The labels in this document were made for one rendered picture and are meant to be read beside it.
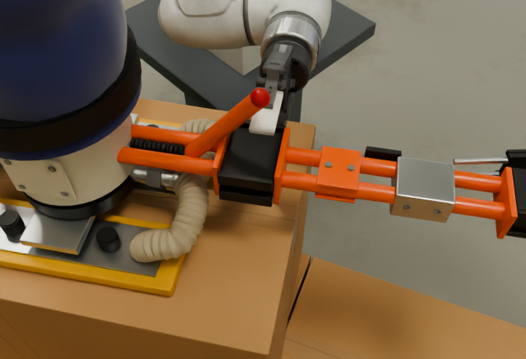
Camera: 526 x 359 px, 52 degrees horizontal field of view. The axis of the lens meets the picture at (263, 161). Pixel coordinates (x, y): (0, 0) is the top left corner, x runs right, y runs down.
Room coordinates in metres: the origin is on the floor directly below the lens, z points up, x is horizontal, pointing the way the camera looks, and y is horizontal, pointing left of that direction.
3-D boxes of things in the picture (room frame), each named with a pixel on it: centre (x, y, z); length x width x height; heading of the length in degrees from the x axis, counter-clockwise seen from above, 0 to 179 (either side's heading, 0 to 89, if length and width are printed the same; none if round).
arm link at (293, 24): (0.66, -0.04, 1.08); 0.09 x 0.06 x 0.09; 79
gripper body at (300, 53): (0.59, -0.03, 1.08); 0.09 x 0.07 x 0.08; 169
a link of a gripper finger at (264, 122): (0.46, 0.00, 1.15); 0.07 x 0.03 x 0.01; 169
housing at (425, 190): (0.40, -0.20, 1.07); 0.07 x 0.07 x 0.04; 79
